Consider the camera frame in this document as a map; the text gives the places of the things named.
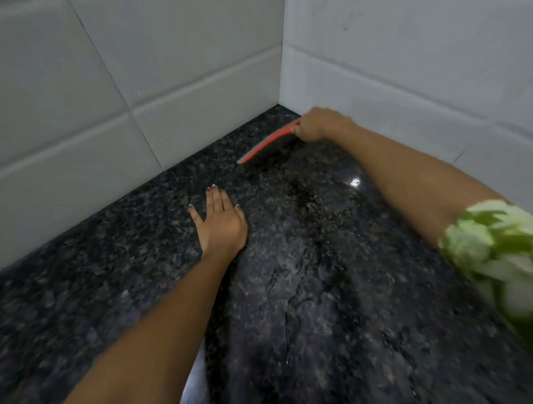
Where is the red counter squeegee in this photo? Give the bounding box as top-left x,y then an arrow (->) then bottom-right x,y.
237,118 -> 302,165

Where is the person's right hand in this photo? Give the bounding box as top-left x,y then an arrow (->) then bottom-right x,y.
293,107 -> 358,143

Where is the person's right forearm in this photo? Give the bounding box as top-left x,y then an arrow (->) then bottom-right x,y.
333,123 -> 506,249

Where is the green floral sleeve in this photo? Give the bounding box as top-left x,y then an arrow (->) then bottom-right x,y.
438,200 -> 533,350

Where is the person's left forearm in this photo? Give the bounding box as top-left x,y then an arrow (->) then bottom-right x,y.
64,250 -> 234,404

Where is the person's left hand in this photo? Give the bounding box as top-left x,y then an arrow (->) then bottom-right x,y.
188,184 -> 249,262

